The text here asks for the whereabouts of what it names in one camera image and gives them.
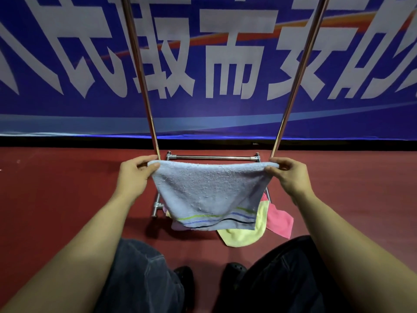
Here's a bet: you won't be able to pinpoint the person's left hand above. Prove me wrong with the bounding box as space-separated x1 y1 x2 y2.
115 155 161 204

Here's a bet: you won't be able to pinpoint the person's right hand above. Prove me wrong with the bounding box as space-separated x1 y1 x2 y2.
264 157 314 204

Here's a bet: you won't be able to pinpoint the light blue striped towel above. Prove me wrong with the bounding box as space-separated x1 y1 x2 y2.
147 160 280 231

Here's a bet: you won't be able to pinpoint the person's right forearm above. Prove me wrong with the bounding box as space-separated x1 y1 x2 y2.
293 189 417 313

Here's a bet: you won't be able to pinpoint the person's left forearm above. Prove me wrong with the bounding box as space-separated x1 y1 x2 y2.
0 192 132 313

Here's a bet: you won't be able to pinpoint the pink towel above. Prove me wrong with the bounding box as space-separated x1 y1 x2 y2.
260 193 294 240

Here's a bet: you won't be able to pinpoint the yellow towel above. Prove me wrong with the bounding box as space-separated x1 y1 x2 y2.
217 203 269 248

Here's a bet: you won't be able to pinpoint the metal clothes drying rack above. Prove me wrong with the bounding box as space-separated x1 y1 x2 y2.
121 0 331 218

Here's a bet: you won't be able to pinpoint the person's dark jeans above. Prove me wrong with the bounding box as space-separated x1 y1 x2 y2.
94 235 354 313

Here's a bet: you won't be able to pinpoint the person's black right shoe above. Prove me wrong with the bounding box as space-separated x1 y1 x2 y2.
222 262 249 300

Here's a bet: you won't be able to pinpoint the person's black shoe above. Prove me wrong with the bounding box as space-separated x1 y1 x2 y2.
222 262 249 300
173 266 195 313

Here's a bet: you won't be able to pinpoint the person's black left shoe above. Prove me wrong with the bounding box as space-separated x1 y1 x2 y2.
173 266 195 313

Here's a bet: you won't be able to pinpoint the blue banner with white print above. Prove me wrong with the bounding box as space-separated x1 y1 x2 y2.
0 0 417 141

